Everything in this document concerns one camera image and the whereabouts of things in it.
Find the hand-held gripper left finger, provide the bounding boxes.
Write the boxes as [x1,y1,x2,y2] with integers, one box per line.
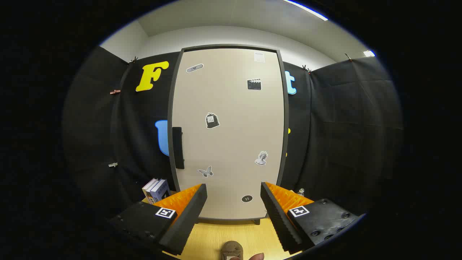
[108,183,208,256]

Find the blue book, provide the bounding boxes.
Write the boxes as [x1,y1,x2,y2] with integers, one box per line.
[149,179,171,204]

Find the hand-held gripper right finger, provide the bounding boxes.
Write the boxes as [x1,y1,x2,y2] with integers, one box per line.
[261,182,361,254]

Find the white book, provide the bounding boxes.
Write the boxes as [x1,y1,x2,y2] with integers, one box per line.
[142,178,159,200]

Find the black backdrop cloth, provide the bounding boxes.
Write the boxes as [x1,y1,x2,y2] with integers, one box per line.
[63,46,404,221]

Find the grey shoe cabinet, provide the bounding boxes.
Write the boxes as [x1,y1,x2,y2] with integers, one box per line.
[167,44,290,225]

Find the black door handle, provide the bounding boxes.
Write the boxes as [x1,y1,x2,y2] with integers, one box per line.
[172,127,185,170]

